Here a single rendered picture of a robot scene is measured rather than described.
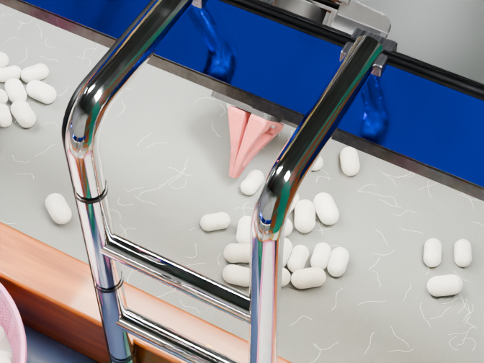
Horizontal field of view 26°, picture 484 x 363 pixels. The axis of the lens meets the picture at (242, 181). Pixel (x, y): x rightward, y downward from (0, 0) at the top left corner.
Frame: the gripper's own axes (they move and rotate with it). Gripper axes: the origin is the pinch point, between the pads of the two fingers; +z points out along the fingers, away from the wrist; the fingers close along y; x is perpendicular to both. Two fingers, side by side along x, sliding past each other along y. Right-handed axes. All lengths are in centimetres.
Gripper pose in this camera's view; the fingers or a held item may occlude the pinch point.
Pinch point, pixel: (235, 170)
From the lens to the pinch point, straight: 114.2
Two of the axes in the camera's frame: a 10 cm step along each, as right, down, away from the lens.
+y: 8.8, 3.8, -2.9
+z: -3.6, 9.2, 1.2
